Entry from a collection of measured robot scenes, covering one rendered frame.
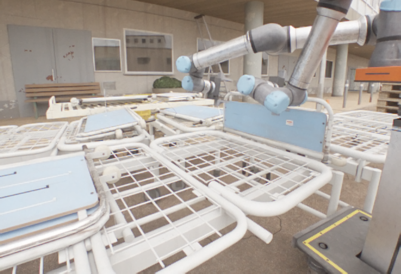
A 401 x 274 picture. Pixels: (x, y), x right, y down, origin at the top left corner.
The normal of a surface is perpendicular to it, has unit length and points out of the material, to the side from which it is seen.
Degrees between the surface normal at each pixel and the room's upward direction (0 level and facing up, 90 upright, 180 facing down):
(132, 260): 90
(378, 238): 90
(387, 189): 90
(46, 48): 90
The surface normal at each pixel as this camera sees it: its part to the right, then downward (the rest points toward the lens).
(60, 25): 0.59, 0.17
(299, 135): -0.81, 0.12
